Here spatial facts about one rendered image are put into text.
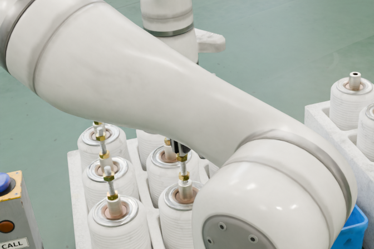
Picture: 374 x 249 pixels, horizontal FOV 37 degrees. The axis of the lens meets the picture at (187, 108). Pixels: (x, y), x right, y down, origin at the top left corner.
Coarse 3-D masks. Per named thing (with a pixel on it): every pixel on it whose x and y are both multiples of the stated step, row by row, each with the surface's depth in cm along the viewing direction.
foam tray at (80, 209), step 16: (128, 144) 120; (80, 160) 117; (80, 176) 112; (144, 176) 110; (208, 176) 113; (80, 192) 107; (144, 192) 106; (80, 208) 103; (80, 224) 100; (160, 224) 101; (80, 240) 96; (160, 240) 94
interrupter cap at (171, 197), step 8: (176, 184) 95; (192, 184) 95; (200, 184) 95; (168, 192) 94; (176, 192) 94; (168, 200) 92; (176, 200) 92; (184, 200) 92; (192, 200) 92; (176, 208) 90; (184, 208) 90; (192, 208) 90
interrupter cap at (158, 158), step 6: (156, 150) 104; (162, 150) 104; (156, 156) 103; (162, 156) 103; (156, 162) 101; (162, 162) 101; (168, 162) 101; (174, 162) 101; (186, 162) 100; (168, 168) 100
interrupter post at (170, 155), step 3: (165, 144) 101; (165, 147) 101; (168, 147) 100; (165, 150) 101; (168, 150) 101; (171, 150) 101; (165, 153) 102; (168, 153) 101; (171, 153) 101; (174, 153) 101; (165, 156) 102; (168, 156) 102; (171, 156) 101; (174, 156) 102; (168, 159) 102; (171, 159) 102; (174, 159) 102
